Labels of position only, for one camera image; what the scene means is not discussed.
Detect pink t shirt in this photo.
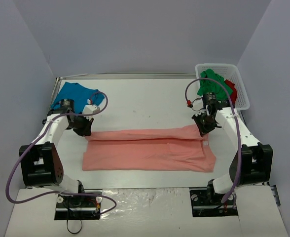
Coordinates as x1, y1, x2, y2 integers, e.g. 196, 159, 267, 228
82, 125, 216, 172

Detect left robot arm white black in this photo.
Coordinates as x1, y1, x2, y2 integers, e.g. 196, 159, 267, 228
19, 99, 100, 206

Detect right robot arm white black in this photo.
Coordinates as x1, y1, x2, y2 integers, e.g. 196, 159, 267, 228
192, 92, 273, 204

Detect blue folded t shirt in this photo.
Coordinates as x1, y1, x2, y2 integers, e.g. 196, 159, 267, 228
51, 82, 105, 114

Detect green t shirt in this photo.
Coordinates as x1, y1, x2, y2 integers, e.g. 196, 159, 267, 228
197, 69, 233, 100

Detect red t shirt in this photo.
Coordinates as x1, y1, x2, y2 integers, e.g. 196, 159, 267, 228
224, 79, 238, 103

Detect white plastic basket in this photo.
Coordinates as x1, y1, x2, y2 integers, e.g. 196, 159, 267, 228
195, 63, 250, 111

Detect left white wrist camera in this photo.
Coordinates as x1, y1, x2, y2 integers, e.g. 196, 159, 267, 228
82, 99, 100, 118

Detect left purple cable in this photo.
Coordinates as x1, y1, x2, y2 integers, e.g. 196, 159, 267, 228
5, 91, 117, 214

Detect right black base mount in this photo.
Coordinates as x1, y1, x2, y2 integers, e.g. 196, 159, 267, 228
189, 187, 238, 218

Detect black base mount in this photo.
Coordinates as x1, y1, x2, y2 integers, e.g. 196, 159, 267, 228
54, 191, 102, 220
189, 187, 238, 218

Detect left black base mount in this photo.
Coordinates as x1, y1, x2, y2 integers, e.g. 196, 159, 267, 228
54, 191, 102, 220

